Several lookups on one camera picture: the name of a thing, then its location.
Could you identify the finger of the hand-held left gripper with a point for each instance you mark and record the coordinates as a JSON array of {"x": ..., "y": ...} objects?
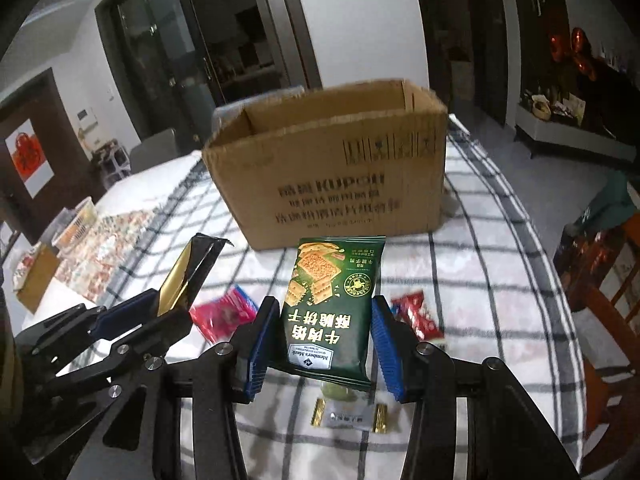
[
  {"x": 125, "y": 312},
  {"x": 160, "y": 332}
]

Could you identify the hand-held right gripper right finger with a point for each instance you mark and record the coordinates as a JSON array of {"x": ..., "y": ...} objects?
[{"x": 387, "y": 350}]

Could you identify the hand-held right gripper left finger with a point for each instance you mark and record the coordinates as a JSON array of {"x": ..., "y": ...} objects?
[{"x": 260, "y": 345}]

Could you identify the black gold snack packet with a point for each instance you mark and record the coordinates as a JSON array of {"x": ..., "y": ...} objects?
[{"x": 192, "y": 270}]

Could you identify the green cracker packet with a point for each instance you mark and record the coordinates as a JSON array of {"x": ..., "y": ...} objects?
[{"x": 330, "y": 305}]

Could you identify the brown cardboard box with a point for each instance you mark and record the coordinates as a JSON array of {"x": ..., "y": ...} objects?
[{"x": 325, "y": 170}]

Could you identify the red snack packet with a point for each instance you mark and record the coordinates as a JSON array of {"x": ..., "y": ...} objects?
[{"x": 419, "y": 316}]

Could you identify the magenta snack packet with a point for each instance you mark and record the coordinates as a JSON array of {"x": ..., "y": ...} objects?
[{"x": 222, "y": 312}]

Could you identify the patterned table mat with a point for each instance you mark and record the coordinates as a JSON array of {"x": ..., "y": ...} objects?
[{"x": 110, "y": 250}]

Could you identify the light green wrapped candy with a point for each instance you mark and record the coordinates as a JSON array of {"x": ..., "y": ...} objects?
[{"x": 337, "y": 391}]

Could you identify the white gold-edged small packet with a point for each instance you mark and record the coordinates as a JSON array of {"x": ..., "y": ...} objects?
[{"x": 350, "y": 414}]

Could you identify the tissue box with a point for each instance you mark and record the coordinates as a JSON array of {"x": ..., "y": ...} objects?
[{"x": 37, "y": 277}]

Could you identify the clear plastic container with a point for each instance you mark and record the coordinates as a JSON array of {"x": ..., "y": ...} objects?
[{"x": 75, "y": 225}]

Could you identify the plaid grey white cloth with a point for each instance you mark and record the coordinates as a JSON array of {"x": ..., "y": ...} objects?
[{"x": 475, "y": 270}]

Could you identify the small white stool rack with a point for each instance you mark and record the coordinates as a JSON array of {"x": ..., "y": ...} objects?
[{"x": 110, "y": 165}]

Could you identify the grey dining chair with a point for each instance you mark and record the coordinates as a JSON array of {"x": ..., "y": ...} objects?
[
  {"x": 227, "y": 112},
  {"x": 152, "y": 150}
]

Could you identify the wooden chair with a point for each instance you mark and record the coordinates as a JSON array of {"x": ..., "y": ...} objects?
[{"x": 610, "y": 310}]

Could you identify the green cloth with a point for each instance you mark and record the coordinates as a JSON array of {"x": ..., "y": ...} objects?
[{"x": 615, "y": 200}]

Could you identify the sliding glass door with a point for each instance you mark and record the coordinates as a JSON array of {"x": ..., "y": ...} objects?
[{"x": 200, "y": 50}]

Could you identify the small woven basket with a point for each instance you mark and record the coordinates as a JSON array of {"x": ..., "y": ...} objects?
[{"x": 541, "y": 107}]

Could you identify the dark sideboard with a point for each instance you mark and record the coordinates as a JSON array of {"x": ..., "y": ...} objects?
[{"x": 575, "y": 130}]

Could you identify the red balloons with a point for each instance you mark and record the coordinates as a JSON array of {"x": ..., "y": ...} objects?
[{"x": 575, "y": 52}]

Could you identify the red wall poster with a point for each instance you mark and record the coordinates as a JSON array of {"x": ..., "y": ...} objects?
[{"x": 27, "y": 157}]

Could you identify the white wall intercom panel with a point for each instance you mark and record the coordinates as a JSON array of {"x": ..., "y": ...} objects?
[{"x": 86, "y": 120}]

